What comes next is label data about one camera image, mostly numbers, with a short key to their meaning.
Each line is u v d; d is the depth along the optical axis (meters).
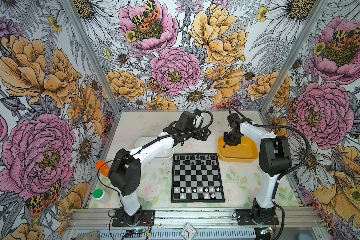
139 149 0.50
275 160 0.53
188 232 0.69
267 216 0.69
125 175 0.46
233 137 0.85
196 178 0.85
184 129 0.65
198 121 0.70
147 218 0.74
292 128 0.54
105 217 0.75
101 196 0.73
